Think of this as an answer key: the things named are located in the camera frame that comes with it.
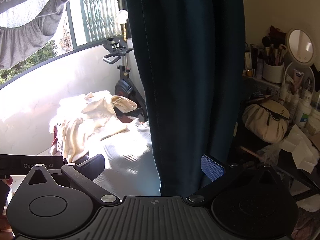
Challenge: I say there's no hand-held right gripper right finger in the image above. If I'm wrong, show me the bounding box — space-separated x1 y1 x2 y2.
186 154 289 203

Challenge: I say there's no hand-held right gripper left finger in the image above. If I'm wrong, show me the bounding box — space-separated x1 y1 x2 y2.
17 154 120 204

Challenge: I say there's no red knit sweater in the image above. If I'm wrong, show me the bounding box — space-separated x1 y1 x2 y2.
52 124 63 153

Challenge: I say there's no white knit sweater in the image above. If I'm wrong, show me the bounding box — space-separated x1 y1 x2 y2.
92 117 162 200

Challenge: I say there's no cream garment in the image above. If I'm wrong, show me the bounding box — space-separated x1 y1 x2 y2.
54 91 138 163

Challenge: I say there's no clear plastic bag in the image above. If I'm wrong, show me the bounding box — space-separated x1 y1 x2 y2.
257 144 283 163

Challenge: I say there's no black exercise bike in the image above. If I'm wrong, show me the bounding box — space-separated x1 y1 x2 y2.
102 37 148 123

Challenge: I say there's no black dressing table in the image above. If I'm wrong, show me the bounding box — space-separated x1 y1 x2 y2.
231 76 320 202

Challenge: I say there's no white crumpled paper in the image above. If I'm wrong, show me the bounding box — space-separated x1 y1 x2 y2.
281 124 320 173

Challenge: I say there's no dark teal curtain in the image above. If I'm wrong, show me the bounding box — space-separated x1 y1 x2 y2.
122 0 247 197

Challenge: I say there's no white bottle with green label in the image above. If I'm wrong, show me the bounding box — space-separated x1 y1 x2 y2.
295 97 313 128

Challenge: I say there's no white jar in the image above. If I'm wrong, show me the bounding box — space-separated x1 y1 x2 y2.
307 110 320 136

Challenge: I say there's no white brush holder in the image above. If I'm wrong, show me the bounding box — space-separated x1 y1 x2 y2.
263 61 285 84

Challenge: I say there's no row of cosmetic bottles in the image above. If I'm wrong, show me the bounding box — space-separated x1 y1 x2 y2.
244 44 264 79

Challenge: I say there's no pink tube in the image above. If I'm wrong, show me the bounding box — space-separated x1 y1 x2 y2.
292 70 304 87

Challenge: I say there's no grey fitted sheet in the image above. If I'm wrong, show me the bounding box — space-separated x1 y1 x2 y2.
0 0 75 69

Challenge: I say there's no bunch of makeup brushes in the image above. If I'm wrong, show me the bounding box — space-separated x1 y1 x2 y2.
261 36 288 66

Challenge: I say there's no white globe lamp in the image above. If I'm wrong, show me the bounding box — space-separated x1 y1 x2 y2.
117 9 128 42

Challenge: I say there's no dark red cloth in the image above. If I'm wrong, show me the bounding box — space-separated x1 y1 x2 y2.
269 26 287 39

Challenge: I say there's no round vanity mirror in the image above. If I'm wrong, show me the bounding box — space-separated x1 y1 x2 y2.
282 28 315 80

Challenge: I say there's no window with metal grille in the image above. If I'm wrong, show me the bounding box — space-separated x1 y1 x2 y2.
66 0 129 48

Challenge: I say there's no cream drawstring bag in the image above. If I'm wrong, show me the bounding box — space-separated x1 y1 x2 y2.
242 99 290 144

